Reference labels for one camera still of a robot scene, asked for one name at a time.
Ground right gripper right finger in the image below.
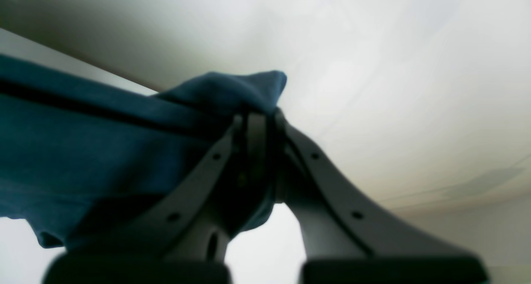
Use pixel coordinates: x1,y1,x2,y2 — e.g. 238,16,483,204
273,110,490,284

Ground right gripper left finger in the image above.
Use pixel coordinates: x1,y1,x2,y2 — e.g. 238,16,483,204
44,113,268,284

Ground dark blue t-shirt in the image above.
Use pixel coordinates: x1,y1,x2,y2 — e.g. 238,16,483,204
0,55,287,250

